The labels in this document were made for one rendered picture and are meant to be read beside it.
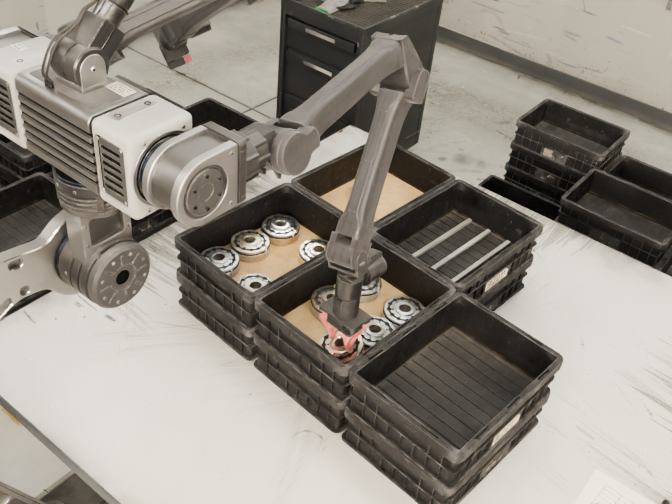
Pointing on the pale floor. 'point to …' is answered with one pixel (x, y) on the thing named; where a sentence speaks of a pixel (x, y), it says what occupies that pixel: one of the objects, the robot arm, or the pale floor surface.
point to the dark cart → (305, 57)
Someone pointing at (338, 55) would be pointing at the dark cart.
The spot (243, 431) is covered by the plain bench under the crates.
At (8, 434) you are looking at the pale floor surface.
